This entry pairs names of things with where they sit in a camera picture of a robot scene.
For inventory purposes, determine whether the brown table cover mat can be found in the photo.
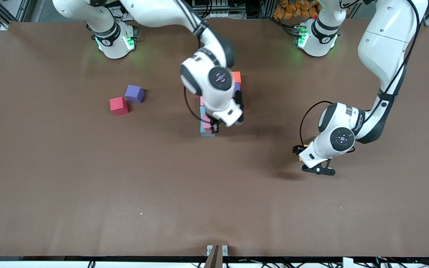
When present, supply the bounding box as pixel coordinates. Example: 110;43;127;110
0;18;429;258

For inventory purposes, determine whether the light purple foam block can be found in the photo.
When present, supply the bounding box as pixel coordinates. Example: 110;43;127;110
124;84;145;103

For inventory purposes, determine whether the red foam block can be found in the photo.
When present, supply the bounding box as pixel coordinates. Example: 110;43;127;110
110;96;129;116

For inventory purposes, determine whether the grey equipment rack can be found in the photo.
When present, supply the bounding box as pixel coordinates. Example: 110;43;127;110
201;0;239;19

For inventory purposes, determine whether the pile of orange objects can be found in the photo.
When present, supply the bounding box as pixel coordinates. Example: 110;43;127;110
273;0;318;20

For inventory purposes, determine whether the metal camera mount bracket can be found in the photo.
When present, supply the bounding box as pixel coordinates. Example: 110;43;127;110
206;245;229;268

